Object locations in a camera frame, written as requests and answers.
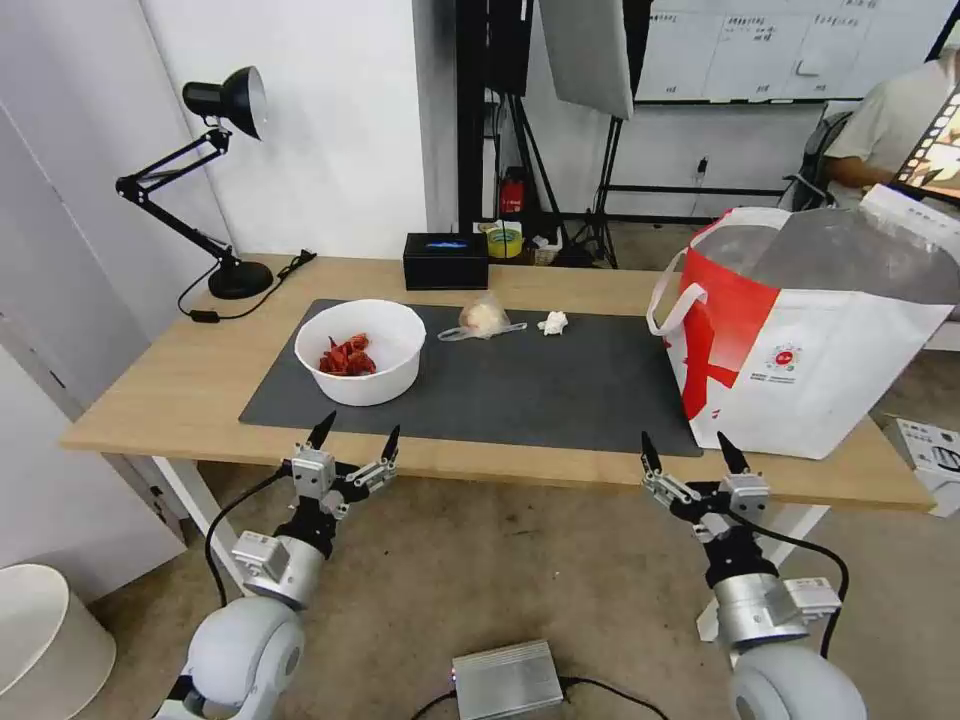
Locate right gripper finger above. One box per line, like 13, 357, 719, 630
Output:
717, 431, 750, 478
640, 431, 703, 516

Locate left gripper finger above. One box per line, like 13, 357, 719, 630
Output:
346, 424, 402, 497
302, 410, 337, 454

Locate red and white takeout bag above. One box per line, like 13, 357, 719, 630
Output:
645, 183, 960, 461

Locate clear plastic bag with food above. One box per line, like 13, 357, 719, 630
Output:
437, 291, 529, 344

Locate white paper bowl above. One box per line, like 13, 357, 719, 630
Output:
293, 299, 428, 408

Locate red food scraps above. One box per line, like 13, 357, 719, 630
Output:
317, 331, 379, 377

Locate dark grey table mat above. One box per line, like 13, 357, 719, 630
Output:
237, 298, 706, 458

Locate white printed cardboard box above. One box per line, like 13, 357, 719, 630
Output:
894, 416, 960, 519

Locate black tissue box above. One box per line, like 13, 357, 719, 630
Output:
402, 232, 491, 292

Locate silver metal power box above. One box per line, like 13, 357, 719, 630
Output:
451, 638, 566, 720

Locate black light stand tripod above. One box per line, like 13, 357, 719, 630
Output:
512, 89, 625, 270

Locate white cabinet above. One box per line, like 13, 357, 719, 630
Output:
0, 95, 189, 605

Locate white round bin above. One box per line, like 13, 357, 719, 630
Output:
0, 563, 118, 720

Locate grey office chair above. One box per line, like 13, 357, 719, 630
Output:
783, 110, 856, 214

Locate red canister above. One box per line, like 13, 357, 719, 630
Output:
499, 167, 527, 217

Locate black desk lamp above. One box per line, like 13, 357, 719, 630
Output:
115, 65, 276, 301

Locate person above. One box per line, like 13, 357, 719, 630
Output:
824, 58, 960, 210

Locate dark monitor screen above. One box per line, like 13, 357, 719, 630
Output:
894, 13, 960, 202

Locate grey softbox light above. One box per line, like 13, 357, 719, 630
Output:
537, 0, 636, 121

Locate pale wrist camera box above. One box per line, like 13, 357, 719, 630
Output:
720, 470, 772, 518
291, 443, 336, 499

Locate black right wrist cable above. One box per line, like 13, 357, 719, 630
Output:
738, 517, 851, 660

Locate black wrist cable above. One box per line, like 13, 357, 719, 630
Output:
738, 517, 851, 660
203, 463, 295, 610

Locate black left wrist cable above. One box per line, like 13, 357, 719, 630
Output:
203, 463, 295, 610

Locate black lamp power cable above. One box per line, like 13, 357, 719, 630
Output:
177, 250, 317, 326

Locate black power box cable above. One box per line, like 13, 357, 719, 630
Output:
410, 676, 678, 720

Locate black metal frame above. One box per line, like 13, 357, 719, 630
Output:
454, 0, 538, 226

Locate white wall board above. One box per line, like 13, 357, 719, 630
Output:
632, 0, 955, 106

